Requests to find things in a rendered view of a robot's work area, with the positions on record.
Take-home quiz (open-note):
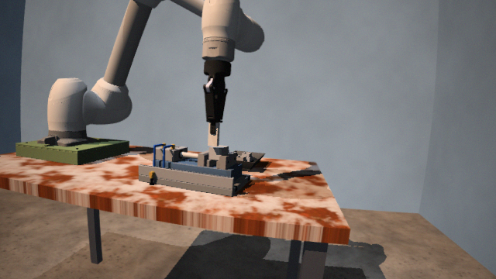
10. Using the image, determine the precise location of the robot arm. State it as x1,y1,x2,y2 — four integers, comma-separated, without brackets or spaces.
37,0,264,146

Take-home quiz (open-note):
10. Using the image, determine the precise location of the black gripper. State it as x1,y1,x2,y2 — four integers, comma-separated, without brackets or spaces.
203,60,231,146

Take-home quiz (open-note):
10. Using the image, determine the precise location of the dark grey flat bar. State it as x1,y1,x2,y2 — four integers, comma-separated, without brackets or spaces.
207,160,217,167

